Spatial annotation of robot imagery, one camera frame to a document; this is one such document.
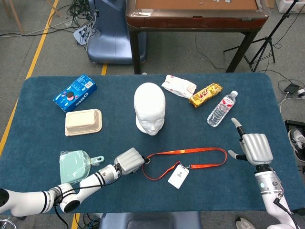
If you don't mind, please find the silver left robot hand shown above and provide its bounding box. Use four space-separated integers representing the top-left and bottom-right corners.
113 147 151 176

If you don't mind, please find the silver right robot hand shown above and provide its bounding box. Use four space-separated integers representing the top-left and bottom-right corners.
228 117 274 167

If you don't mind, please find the orange lanyard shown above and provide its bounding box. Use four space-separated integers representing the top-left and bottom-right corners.
142 147 228 189

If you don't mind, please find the white foam mannequin head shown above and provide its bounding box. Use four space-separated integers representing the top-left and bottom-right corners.
133 82 166 136

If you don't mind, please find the blue table cloth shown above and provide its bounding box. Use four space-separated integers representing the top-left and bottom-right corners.
0 73 305 214

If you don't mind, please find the grey sneaker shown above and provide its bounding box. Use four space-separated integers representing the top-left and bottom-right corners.
235 217 256 229
287 128 305 163

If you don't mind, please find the clear plastic water bottle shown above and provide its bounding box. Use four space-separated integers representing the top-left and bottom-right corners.
206 90 239 128

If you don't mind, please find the beige plastic lunch box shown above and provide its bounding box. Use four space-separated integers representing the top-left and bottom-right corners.
64 109 103 137

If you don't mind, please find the blue grey robot torso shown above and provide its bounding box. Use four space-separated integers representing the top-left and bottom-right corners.
99 211 202 229

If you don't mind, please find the black charger brick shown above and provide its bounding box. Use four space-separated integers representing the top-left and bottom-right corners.
285 83 300 94

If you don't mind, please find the gold biscuit packet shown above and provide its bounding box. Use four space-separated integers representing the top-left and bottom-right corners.
188 83 224 109

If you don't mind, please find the blue Oreo cookie box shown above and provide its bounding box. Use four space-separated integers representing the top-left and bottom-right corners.
52 74 98 113

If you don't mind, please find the white snack packet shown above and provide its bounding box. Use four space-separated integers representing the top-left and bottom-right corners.
161 74 198 100

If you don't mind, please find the black tripod stand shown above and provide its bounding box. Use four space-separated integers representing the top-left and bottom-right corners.
223 0 305 73

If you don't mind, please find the blue grey machine base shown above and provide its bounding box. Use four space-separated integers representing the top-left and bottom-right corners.
87 0 147 64

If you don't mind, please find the white power strip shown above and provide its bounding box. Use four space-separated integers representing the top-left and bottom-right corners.
73 23 96 46

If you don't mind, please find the brown mahjong table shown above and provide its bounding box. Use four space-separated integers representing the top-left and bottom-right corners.
125 0 270 74

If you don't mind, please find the white storage crate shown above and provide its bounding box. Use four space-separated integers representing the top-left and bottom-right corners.
275 0 305 14

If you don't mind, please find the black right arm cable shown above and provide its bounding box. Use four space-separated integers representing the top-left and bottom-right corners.
273 197 300 229

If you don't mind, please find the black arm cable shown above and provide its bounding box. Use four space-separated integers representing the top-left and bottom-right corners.
273 197 300 229
53 167 108 229

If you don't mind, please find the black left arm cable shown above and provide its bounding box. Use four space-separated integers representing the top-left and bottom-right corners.
53 167 108 229

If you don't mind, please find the floor cable bundle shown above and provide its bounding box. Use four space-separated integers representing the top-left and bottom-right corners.
47 0 96 31

